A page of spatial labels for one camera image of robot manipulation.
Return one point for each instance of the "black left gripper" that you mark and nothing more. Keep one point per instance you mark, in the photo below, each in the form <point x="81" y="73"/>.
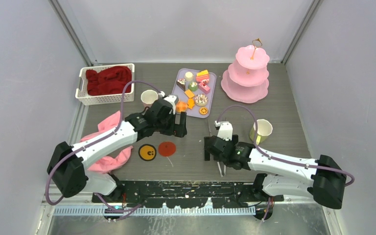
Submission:
<point x="179" y="130"/>

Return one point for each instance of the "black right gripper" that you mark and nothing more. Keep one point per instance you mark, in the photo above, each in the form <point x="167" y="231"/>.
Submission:
<point x="234" y="140"/>

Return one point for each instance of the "round orange lattice cookie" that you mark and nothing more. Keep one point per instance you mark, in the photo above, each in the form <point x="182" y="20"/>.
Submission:
<point x="203" y="110"/>

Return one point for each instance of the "sprinkled donut cake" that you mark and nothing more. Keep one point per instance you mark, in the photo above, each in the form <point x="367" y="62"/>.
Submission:
<point x="201" y="100"/>

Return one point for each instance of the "pink square cake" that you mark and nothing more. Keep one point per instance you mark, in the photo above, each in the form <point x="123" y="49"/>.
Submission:
<point x="204" y="87"/>

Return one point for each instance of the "yellow pink layered cake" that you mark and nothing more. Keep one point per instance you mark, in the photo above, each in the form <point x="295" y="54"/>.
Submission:
<point x="203" y="77"/>

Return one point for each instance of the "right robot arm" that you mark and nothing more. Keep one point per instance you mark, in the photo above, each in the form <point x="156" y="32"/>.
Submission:
<point x="321" y="179"/>

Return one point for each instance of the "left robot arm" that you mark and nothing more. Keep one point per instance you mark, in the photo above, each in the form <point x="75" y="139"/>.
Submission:
<point x="68" y="167"/>

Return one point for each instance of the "red tomato coaster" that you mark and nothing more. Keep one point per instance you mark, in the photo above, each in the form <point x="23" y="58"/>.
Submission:
<point x="167" y="148"/>

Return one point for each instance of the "orange round bun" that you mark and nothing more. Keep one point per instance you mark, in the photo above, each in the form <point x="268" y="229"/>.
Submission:
<point x="181" y="106"/>

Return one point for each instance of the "orange fish-shaped pastry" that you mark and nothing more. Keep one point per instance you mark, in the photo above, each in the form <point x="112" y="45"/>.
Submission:
<point x="191" y="103"/>

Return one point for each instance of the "orange square biscuit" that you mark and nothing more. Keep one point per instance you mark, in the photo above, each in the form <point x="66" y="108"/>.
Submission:
<point x="189" y="94"/>

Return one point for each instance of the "black yellow face coaster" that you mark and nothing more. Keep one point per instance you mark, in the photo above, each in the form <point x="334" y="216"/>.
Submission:
<point x="147" y="152"/>

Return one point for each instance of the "lavender serving tray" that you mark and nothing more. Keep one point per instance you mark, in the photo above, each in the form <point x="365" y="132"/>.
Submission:
<point x="182" y="97"/>

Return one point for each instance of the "green round cake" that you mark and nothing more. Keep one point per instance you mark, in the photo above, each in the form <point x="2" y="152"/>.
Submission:
<point x="193" y="86"/>

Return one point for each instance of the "pink mug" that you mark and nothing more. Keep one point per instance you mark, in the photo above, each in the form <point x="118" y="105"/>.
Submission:
<point x="148" y="97"/>

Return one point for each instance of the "chocolate cake slice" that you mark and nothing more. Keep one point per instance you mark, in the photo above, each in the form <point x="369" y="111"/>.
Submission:
<point x="181" y="83"/>

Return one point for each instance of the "yellow-green mug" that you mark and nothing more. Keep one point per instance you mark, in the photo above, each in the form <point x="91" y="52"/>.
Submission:
<point x="263" y="129"/>

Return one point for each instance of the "cream cylinder cake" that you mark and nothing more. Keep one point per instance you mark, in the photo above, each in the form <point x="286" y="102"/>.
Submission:
<point x="188" y="76"/>

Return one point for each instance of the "pink three-tier cake stand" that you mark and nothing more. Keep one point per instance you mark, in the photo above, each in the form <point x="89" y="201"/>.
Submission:
<point x="246" y="79"/>

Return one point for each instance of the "dark red towel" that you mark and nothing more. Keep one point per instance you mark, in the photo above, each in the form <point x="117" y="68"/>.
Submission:
<point x="108" y="81"/>

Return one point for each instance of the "white plastic basket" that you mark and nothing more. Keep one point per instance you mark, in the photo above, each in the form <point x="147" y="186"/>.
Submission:
<point x="81" y="93"/>

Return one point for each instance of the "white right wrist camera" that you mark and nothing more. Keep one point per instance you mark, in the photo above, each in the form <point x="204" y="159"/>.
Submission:
<point x="225" y="130"/>

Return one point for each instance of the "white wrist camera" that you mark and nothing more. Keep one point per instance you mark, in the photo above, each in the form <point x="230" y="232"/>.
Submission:
<point x="171" y="99"/>
<point x="225" y="130"/>

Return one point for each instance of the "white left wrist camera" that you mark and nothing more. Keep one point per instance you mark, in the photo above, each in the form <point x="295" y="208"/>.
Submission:
<point x="171" y="99"/>

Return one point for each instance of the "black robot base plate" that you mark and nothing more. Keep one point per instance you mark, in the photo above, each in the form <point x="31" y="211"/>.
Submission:
<point x="186" y="195"/>

